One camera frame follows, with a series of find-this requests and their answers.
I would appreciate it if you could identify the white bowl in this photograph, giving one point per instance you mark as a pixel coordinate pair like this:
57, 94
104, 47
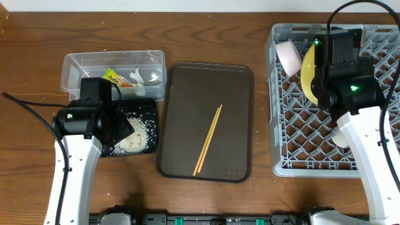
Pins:
289, 57

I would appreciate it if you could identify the pale green cup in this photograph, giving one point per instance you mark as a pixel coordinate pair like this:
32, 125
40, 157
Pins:
339, 138

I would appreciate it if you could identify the white tissue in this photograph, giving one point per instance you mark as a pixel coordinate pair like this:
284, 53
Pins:
140, 89

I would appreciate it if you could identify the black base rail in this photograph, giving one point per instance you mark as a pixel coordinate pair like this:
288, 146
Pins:
320, 215

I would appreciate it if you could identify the green snack wrapper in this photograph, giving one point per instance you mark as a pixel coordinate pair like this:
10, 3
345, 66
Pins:
125, 86

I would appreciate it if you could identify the rice leftovers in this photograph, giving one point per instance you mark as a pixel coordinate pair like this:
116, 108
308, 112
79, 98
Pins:
142, 140

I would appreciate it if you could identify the wooden chopstick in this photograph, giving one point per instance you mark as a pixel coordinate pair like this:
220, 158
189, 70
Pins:
211, 140
206, 143

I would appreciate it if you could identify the wooden chopstick right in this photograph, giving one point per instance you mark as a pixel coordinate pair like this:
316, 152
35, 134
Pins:
211, 140

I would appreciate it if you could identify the black waste tray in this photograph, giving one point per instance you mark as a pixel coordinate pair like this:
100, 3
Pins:
135, 108

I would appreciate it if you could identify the grey dishwasher rack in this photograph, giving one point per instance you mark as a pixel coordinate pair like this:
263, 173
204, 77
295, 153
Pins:
300, 133

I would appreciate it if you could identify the wooden chopstick left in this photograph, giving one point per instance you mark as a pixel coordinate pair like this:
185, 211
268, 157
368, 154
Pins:
206, 143

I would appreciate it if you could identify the clear plastic bin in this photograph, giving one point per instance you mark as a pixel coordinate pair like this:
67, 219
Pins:
151, 64

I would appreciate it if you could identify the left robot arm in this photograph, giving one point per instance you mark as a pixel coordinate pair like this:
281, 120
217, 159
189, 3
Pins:
76, 161

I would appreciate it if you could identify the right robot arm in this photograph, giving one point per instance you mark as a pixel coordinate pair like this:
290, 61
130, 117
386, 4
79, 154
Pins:
357, 106

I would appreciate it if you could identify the dark brown serving tray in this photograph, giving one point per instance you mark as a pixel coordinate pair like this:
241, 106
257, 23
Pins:
207, 123

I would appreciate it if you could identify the yellow plate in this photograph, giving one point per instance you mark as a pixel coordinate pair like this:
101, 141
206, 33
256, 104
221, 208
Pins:
308, 74

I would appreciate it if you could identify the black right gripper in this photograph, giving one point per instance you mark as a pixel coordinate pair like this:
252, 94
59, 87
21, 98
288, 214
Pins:
365, 67

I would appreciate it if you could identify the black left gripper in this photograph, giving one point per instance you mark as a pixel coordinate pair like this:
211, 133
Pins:
125, 128

